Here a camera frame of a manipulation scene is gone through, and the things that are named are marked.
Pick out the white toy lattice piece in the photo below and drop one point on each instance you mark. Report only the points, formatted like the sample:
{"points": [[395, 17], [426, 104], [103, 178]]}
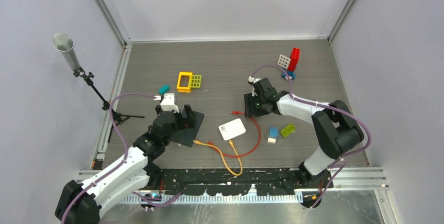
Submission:
{"points": [[283, 61]]}

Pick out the light blue white brick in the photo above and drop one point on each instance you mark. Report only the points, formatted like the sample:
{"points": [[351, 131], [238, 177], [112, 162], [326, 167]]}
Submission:
{"points": [[273, 134]]}

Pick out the red toy brick tower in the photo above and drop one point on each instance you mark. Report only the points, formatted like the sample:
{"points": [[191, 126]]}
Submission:
{"points": [[294, 58]]}

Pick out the silver microphone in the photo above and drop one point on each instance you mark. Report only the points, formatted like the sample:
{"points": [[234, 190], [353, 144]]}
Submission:
{"points": [[64, 44]]}

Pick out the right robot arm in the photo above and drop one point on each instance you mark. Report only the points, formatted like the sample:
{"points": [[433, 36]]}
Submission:
{"points": [[336, 130]]}

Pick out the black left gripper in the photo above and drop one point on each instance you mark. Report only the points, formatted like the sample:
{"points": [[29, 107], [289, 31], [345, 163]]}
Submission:
{"points": [[188, 121]]}

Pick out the black microphone stand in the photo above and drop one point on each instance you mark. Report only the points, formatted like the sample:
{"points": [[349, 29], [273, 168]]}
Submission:
{"points": [[116, 117]]}

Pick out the lime green flat brick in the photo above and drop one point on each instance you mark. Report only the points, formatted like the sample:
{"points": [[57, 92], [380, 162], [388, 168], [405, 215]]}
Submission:
{"points": [[287, 130]]}

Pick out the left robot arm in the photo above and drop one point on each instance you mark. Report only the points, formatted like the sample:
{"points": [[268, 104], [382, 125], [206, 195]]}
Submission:
{"points": [[89, 200]]}

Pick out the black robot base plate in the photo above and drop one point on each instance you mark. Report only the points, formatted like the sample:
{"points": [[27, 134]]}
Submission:
{"points": [[266, 182]]}

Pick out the blue toy brick base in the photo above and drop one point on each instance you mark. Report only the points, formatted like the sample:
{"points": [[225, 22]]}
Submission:
{"points": [[289, 75]]}

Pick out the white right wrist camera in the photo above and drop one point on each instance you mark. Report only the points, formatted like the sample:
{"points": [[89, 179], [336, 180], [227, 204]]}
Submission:
{"points": [[251, 81]]}

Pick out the lime green lattice piece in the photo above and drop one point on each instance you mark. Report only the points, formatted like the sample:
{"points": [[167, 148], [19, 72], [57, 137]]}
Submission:
{"points": [[196, 81]]}

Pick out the teal toy block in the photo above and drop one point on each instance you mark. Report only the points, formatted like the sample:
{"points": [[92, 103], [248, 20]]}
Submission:
{"points": [[164, 89]]}

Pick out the yellow toy window frame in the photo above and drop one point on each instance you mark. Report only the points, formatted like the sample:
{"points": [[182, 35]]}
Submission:
{"points": [[184, 82]]}

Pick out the white perforated cable tray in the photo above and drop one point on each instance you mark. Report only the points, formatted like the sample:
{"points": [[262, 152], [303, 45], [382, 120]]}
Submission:
{"points": [[248, 198]]}

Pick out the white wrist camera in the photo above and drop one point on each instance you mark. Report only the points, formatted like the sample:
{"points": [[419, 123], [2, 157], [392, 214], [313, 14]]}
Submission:
{"points": [[251, 81], [167, 102]]}

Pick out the white square switch box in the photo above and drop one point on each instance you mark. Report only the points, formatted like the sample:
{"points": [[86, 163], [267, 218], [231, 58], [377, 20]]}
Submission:
{"points": [[232, 129]]}

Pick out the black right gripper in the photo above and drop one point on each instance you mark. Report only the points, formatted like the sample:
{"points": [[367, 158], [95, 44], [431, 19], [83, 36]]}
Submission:
{"points": [[251, 110]]}

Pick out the black network switch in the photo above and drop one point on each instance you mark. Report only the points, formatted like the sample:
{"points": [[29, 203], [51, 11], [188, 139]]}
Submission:
{"points": [[187, 136]]}

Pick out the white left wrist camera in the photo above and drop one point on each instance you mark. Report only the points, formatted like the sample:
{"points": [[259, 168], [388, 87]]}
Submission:
{"points": [[167, 102]]}

